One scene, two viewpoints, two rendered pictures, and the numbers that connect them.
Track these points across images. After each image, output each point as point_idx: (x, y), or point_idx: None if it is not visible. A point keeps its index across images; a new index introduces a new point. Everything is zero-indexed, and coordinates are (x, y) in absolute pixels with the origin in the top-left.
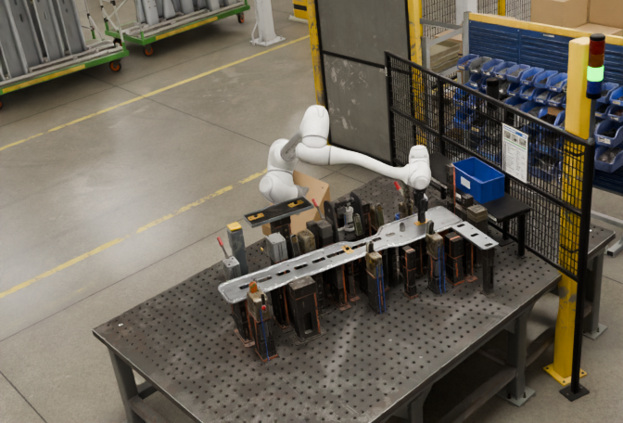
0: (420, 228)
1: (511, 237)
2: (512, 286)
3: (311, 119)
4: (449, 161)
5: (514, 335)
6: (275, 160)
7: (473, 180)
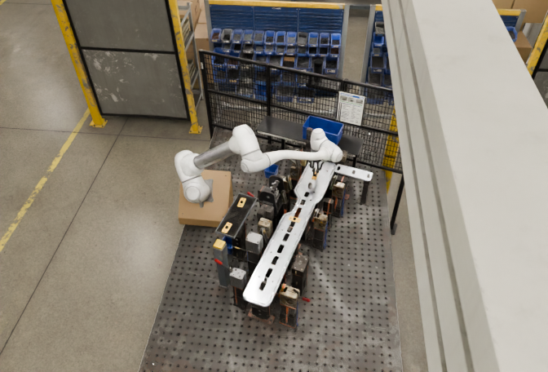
0: (319, 181)
1: None
2: (370, 191)
3: (247, 138)
4: (281, 121)
5: None
6: (192, 170)
7: (329, 134)
